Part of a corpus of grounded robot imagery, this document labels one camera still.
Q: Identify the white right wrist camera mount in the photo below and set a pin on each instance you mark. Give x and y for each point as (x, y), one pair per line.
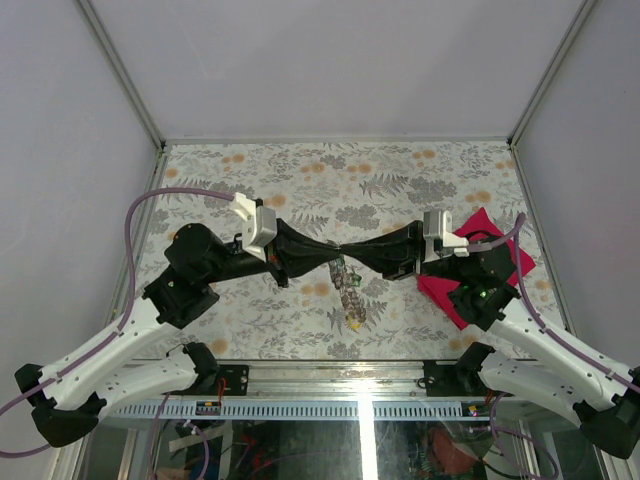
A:
(440, 240)

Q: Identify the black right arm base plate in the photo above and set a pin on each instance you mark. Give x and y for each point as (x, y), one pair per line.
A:
(440, 379)

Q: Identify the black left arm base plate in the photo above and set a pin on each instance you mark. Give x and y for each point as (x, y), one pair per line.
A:
(232, 381)

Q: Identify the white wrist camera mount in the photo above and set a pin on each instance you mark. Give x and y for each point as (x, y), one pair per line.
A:
(259, 225)
(440, 240)

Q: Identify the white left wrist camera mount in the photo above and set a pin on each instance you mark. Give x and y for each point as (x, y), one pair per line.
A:
(259, 225)

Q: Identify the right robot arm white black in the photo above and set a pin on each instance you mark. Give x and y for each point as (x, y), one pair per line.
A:
(598, 394)

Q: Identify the aluminium front rail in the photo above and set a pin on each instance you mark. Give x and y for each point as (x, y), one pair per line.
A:
(334, 380)

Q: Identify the large keyring with many rings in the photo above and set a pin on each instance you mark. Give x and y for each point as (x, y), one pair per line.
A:
(345, 280)

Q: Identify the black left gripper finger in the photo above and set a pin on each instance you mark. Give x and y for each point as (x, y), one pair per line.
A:
(291, 243)
(293, 264)

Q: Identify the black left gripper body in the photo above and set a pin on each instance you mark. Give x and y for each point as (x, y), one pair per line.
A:
(271, 257)

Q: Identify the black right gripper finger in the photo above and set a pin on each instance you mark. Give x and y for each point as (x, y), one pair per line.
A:
(387, 265)
(400, 242)

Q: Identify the white slotted cable duct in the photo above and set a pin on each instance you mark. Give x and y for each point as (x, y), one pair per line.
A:
(239, 409)

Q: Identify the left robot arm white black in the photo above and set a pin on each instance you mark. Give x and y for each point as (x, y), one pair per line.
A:
(71, 396)

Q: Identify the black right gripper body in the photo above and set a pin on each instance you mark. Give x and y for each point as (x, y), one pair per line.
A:
(418, 268)

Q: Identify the red folded cloth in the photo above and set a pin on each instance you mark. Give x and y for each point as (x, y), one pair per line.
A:
(500, 235)

